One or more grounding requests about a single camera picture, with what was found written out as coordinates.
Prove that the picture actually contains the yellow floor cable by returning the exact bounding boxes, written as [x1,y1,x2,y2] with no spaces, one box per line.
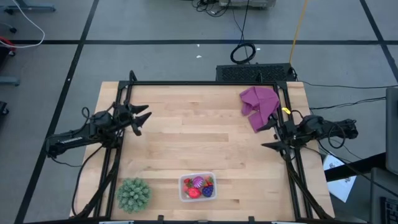
[289,0,309,65]

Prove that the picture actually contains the white floor cable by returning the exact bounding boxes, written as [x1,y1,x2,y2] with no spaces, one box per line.
[0,0,46,49]

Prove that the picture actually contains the black desk bar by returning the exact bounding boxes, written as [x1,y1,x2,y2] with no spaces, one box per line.
[325,152,386,183]

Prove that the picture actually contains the purple grape bunch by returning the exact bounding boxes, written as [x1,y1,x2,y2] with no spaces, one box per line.
[201,185,215,198]

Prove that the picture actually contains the clear plastic tupperware container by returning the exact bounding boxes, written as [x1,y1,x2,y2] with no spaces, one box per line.
[178,172,218,203]

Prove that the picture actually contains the coiled black floor cable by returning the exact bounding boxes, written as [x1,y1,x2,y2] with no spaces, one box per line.
[229,0,257,65]

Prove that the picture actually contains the thin black floor cable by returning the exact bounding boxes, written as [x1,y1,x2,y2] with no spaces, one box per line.
[298,80,398,90]
[310,96,386,110]

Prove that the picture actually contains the red object on floor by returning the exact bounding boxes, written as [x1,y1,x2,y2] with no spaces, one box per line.
[0,35,16,52]

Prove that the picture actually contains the large red strawberry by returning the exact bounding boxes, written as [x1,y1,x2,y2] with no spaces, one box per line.
[187,187,202,199]

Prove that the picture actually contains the grey device on floor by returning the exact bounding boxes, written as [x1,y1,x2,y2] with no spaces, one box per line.
[219,0,277,9]

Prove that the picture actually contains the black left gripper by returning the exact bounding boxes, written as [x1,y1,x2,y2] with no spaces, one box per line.
[112,101,153,137]

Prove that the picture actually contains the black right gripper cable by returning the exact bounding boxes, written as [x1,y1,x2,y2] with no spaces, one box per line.
[328,123,346,149]

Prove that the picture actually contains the tangled black cable bundle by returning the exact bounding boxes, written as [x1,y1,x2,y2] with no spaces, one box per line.
[190,0,233,18]

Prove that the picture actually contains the black computer case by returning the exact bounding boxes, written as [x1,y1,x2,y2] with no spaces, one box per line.
[216,63,296,83]

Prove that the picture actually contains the purple cloth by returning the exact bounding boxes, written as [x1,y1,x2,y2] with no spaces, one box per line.
[239,86,281,134]

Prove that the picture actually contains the black base power cable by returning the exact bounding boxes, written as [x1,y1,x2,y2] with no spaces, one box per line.
[71,144,105,217]

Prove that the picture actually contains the green artificial plant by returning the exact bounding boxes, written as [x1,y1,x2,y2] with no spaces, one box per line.
[116,177,153,214]

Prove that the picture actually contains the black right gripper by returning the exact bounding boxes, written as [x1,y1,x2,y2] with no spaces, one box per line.
[256,117,301,153]

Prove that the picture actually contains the grey furniture leg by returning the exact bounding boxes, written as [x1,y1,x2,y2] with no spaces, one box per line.
[0,77,21,87]
[4,0,57,14]

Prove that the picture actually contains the white printed paper sheet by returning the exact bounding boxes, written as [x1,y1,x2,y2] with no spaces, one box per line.
[323,151,357,203]

